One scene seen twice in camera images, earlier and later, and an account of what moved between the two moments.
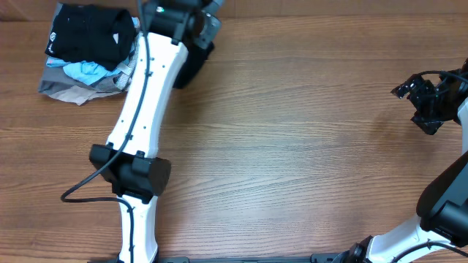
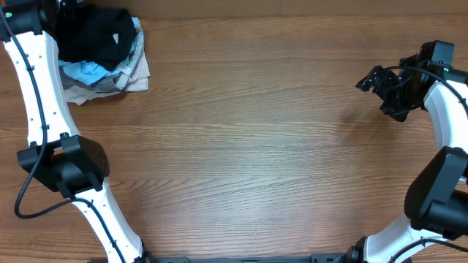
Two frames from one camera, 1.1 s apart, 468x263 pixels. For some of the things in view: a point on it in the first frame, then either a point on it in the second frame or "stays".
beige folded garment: (78, 95) stays
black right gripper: (431, 124) to (398, 112)
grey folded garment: (55, 79) stays
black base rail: (312, 258) stays
